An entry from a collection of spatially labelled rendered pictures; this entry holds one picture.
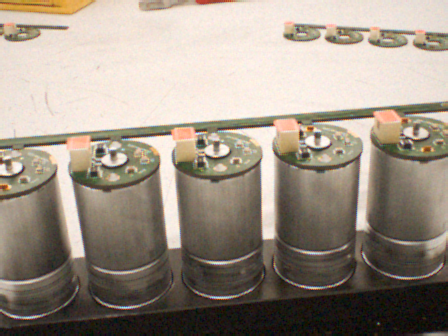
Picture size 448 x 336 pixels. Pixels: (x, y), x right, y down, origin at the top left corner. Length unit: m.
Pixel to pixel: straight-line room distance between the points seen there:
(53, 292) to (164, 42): 0.29
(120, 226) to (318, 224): 0.05
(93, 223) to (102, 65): 0.25
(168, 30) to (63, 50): 0.07
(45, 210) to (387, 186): 0.09
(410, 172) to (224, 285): 0.06
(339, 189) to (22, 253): 0.09
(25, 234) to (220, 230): 0.05
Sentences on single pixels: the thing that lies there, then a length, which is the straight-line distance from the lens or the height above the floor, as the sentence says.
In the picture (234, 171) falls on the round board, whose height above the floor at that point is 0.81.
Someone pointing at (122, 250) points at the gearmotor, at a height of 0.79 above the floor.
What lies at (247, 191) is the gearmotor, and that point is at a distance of 0.18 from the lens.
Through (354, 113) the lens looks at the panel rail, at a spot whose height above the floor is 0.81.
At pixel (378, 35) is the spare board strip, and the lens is 0.46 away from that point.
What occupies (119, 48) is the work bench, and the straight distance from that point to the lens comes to 0.46.
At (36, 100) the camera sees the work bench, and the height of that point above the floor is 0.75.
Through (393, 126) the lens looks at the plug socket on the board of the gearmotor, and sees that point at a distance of 0.19.
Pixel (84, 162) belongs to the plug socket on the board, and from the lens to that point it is 0.19.
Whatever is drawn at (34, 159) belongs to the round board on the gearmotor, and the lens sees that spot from 0.20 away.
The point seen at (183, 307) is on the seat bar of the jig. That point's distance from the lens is 0.20.
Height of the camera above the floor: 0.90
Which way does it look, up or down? 30 degrees down
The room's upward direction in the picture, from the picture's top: 3 degrees counter-clockwise
